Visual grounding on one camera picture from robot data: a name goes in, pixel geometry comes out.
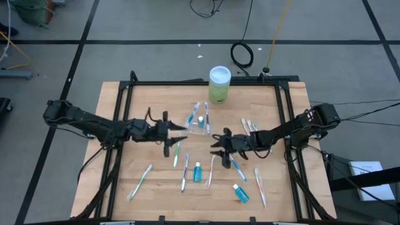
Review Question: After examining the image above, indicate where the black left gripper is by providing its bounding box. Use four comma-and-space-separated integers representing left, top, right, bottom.
134, 111, 188, 158

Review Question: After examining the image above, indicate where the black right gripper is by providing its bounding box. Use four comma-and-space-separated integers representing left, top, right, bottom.
209, 127, 253, 169

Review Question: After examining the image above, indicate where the clear plastic organizer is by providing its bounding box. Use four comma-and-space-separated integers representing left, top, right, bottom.
186, 101, 212, 136

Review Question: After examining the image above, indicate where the purple toothbrush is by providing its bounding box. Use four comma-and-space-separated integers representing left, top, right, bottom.
204, 101, 211, 134
180, 153, 190, 193

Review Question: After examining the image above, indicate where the green canister with white lid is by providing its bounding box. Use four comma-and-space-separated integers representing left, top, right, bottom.
208, 65, 233, 105

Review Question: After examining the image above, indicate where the black beam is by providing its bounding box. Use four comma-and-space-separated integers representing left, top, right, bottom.
329, 167, 400, 192

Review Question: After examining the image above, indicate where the white booklet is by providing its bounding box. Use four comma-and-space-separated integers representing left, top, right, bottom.
349, 161, 396, 202

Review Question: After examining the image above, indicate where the grey flat bar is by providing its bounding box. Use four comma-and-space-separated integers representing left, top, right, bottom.
0, 69, 33, 80

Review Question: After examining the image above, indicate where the black case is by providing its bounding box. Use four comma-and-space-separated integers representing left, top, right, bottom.
0, 97, 13, 126

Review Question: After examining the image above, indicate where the green bag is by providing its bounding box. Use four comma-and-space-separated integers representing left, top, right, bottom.
14, 0, 56, 29

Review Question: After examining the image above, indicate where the person's shoe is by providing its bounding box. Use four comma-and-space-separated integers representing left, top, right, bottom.
0, 22, 19, 36

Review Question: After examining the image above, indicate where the black metal table frame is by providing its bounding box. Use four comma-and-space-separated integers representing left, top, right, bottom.
71, 70, 337, 225

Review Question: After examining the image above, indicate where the black coiled hanging cable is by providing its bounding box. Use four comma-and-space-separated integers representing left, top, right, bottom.
230, 0, 254, 78

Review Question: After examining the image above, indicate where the yellow hanging cable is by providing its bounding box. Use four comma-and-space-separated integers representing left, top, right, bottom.
266, 0, 293, 69

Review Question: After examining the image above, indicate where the black floor cable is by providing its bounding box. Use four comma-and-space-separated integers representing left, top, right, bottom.
189, 0, 224, 19

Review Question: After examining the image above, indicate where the thin black cable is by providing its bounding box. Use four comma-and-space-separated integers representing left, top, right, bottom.
339, 102, 400, 127
309, 99, 400, 106

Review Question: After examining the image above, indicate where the thin yellow cord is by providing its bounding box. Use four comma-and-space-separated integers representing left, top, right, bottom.
0, 30, 31, 70

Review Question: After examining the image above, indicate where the white cable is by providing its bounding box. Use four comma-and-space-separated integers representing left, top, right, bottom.
0, 0, 12, 63

